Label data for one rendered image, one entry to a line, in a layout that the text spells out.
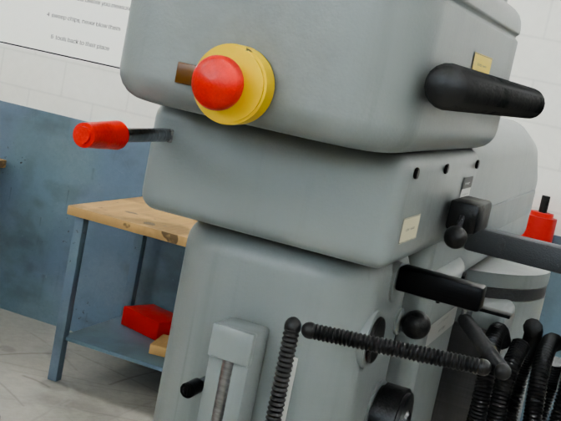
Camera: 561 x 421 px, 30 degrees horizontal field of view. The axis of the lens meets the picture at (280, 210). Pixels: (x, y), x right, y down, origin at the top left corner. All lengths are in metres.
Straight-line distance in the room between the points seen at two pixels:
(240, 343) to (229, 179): 0.14
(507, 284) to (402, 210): 0.60
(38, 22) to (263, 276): 5.35
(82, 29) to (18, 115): 0.64
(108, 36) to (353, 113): 5.23
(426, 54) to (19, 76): 5.55
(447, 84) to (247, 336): 0.29
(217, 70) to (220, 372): 0.30
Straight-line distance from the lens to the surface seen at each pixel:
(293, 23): 0.79
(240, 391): 0.93
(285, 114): 0.79
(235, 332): 0.91
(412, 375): 1.12
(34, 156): 6.21
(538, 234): 5.06
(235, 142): 0.90
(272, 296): 0.94
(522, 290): 1.48
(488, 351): 0.89
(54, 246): 6.18
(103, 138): 0.82
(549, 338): 1.23
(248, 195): 0.90
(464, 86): 0.78
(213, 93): 0.75
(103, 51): 5.99
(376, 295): 0.96
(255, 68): 0.77
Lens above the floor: 1.79
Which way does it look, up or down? 8 degrees down
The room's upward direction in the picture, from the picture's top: 11 degrees clockwise
